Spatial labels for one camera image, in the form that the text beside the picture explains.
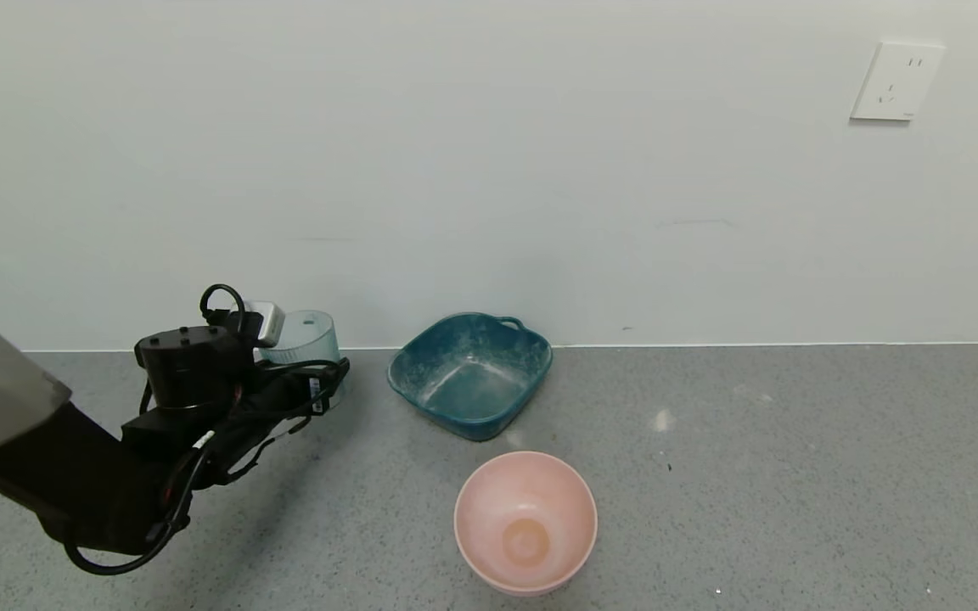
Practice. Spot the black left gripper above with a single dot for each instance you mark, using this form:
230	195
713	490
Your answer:
319	392

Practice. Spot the clear ribbed plastic cup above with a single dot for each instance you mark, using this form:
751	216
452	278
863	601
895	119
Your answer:
306	339

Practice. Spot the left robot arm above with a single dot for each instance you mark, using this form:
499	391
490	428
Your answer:
73	475

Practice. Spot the pink round bowl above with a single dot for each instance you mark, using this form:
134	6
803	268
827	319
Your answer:
525	522

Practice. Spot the dark teal square basin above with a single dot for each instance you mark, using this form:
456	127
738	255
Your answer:
472	382

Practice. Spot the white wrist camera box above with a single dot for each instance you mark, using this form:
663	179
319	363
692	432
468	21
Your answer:
268	322

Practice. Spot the white wall socket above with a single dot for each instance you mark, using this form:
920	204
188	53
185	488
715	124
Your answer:
896	82

